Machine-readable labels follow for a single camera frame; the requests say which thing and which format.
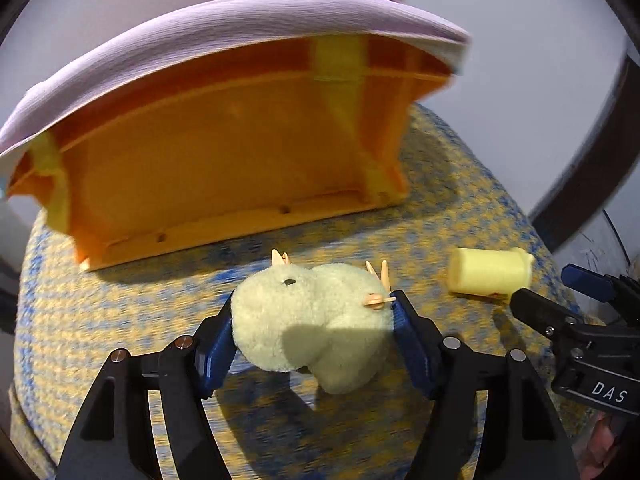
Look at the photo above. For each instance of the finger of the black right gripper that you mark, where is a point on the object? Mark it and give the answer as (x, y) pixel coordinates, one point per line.
(596, 286)
(542, 315)

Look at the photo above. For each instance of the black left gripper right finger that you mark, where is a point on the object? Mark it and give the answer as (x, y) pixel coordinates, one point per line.
(493, 410)

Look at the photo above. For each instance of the yellow toy cup with flower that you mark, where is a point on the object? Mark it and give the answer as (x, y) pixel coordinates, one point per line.
(481, 272)

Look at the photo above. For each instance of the pale green hippo plush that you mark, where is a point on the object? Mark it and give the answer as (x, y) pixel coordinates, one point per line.
(335, 319)

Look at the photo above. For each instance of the person's right hand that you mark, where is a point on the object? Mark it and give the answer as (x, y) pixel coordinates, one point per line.
(612, 450)

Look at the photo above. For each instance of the orange fabric storage bin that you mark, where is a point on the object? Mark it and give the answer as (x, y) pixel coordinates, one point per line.
(233, 143)

